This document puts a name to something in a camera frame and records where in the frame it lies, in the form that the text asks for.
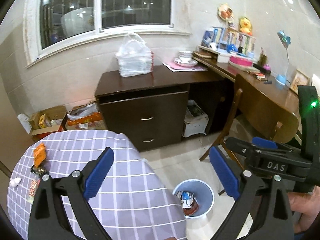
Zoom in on blue trash bin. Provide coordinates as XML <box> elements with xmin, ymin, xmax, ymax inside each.
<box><xmin>172</xmin><ymin>179</ymin><xmax>215</xmax><ymax>219</ymax></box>

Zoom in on orange snack wrapper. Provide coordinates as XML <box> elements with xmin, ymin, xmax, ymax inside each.
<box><xmin>33</xmin><ymin>143</ymin><xmax>47</xmax><ymax>168</ymax></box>

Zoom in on black snack wrapper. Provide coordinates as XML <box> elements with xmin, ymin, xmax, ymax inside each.
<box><xmin>30</xmin><ymin>165</ymin><xmax>49</xmax><ymax>179</ymax></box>

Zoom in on crumpled white tissue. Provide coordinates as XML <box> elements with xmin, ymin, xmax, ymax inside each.
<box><xmin>10</xmin><ymin>177</ymin><xmax>22</xmax><ymax>187</ymax></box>

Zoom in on person's right hand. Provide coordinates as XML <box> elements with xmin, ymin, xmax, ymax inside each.
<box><xmin>287</xmin><ymin>186</ymin><xmax>319</xmax><ymax>233</ymax></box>

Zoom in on blue desk lamp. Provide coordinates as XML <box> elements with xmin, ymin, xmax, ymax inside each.
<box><xmin>276</xmin><ymin>30</ymin><xmax>291</xmax><ymax>86</ymax></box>

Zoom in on white box under desk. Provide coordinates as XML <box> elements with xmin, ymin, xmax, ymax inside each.
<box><xmin>182</xmin><ymin>100</ymin><xmax>209</xmax><ymax>138</ymax></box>

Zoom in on purple checked tablecloth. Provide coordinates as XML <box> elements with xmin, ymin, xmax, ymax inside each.
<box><xmin>7</xmin><ymin>130</ymin><xmax>187</xmax><ymax>239</ymax></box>

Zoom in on white plastic bag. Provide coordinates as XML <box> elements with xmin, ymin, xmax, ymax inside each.
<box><xmin>116</xmin><ymin>32</ymin><xmax>154</xmax><ymax>77</ymax></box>

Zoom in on orange cardboard box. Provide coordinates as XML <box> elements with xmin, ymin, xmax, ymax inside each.
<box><xmin>65</xmin><ymin>102</ymin><xmax>106</xmax><ymax>130</ymax></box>

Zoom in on colourful long snack wrapper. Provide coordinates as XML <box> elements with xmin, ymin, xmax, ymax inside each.
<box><xmin>27</xmin><ymin>179</ymin><xmax>40</xmax><ymax>204</ymax></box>

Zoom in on stacked white bowls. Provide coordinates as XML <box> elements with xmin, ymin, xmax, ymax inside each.
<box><xmin>174</xmin><ymin>50</ymin><xmax>198</xmax><ymax>67</ymax></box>

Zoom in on pink paper sheet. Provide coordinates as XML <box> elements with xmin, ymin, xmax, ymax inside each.
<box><xmin>163</xmin><ymin>59</ymin><xmax>207</xmax><ymax>72</ymax></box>

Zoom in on wooden desk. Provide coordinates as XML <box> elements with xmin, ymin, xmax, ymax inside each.
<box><xmin>193</xmin><ymin>53</ymin><xmax>300</xmax><ymax>120</ymax></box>

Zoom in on dark wooden cabinet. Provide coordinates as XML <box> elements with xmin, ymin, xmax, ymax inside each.
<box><xmin>95</xmin><ymin>66</ymin><xmax>234</xmax><ymax>151</ymax></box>

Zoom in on brown cardboard box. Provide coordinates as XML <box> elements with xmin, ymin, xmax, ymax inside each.
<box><xmin>29</xmin><ymin>105</ymin><xmax>67</xmax><ymax>142</ymax></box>

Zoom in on yellow duck toy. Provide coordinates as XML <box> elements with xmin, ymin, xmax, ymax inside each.
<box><xmin>239</xmin><ymin>16</ymin><xmax>253</xmax><ymax>36</ymax></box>

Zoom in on window with white frame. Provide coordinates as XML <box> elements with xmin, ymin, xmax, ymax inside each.
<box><xmin>23</xmin><ymin>0</ymin><xmax>191</xmax><ymax>66</ymax></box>

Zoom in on wooden chair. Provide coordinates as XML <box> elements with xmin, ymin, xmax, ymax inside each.
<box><xmin>212</xmin><ymin>75</ymin><xmax>300</xmax><ymax>168</ymax></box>

